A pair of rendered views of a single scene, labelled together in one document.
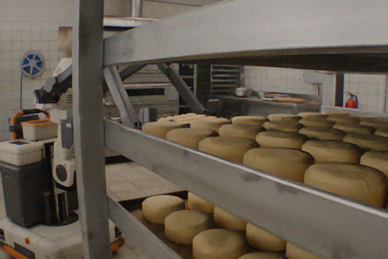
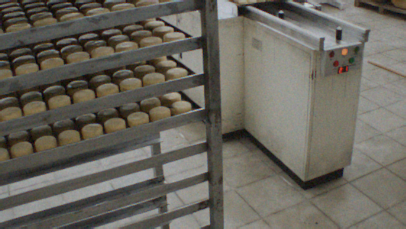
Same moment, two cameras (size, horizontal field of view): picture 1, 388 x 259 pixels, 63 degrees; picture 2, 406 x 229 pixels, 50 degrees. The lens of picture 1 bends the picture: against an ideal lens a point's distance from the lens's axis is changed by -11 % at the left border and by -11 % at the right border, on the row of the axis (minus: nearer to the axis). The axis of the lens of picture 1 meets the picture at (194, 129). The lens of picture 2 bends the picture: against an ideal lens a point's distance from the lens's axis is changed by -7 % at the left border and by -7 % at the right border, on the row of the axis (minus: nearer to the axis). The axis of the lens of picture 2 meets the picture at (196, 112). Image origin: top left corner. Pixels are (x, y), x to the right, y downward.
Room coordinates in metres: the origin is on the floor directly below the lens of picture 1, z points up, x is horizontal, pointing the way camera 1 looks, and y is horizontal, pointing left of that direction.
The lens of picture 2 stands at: (0.71, -1.25, 1.56)
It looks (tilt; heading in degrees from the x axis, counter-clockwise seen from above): 27 degrees down; 97
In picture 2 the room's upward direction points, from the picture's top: 3 degrees counter-clockwise
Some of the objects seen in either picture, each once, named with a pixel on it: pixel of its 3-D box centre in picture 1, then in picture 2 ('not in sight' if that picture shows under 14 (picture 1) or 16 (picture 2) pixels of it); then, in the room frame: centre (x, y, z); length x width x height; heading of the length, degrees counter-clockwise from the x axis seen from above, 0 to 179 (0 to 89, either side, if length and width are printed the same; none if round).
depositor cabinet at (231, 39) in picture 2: not in sight; (222, 47); (0.52, 2.06, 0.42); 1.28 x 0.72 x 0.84; 119
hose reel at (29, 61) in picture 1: (32, 86); not in sight; (4.96, 2.45, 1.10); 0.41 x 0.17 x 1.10; 121
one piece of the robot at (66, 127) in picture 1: (82, 126); not in sight; (1.94, 0.65, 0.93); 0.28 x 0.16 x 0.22; 152
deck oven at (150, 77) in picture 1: (140, 89); not in sight; (5.32, 0.81, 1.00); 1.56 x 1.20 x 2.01; 121
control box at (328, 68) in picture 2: not in sight; (341, 59); (1.17, 0.89, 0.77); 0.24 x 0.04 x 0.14; 29
